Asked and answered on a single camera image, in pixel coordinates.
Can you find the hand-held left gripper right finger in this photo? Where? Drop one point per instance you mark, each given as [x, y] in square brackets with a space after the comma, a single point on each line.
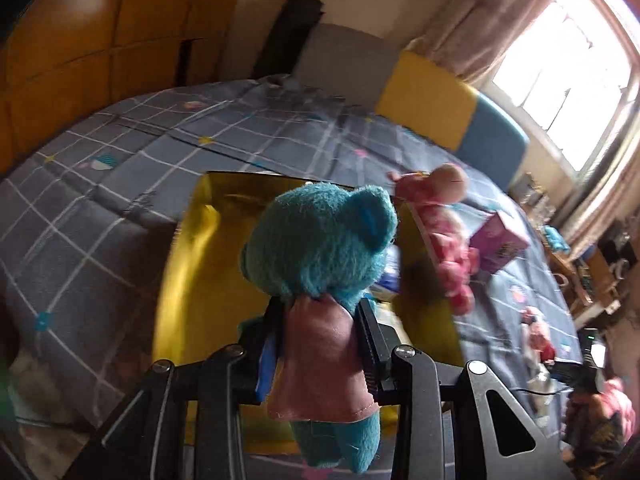
[370, 355]

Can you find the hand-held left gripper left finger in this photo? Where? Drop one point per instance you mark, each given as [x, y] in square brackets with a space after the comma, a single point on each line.
[264, 375]

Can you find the blue tissue pack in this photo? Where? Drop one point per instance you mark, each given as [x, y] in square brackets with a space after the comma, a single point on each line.
[390, 280]

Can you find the gold tin box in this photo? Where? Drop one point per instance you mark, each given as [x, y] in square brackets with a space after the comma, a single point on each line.
[210, 270]

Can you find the teal plush bear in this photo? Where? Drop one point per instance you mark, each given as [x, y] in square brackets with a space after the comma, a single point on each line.
[320, 240]

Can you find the red fluffy cloth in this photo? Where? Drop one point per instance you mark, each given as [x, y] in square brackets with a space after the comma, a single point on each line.
[546, 351]

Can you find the pink ruffled bedding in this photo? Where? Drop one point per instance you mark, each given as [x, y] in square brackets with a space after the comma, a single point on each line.
[620, 400]

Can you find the wooden bedside table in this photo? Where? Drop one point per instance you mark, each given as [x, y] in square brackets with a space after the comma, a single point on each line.
[585, 290]

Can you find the teal rolled cloth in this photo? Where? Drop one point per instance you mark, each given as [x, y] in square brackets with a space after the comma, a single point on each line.
[555, 239]

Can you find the pink giraffe plush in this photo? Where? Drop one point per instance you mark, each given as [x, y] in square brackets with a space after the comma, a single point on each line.
[445, 240]

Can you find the purple carton box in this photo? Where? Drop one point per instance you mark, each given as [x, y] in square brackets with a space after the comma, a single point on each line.
[500, 242]

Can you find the beige patterned curtain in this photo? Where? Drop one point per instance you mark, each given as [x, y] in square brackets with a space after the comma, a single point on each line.
[610, 195]
[475, 20]

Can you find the grey yellow blue headboard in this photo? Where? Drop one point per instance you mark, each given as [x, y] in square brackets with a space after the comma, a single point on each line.
[425, 85]

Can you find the bright window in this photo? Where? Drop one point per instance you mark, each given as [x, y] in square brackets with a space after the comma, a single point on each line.
[575, 60]

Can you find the black rolled mat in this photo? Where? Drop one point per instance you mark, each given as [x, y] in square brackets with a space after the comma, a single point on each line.
[290, 35]

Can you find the wooden wardrobe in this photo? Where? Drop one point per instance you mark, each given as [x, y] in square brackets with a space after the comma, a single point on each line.
[100, 35]

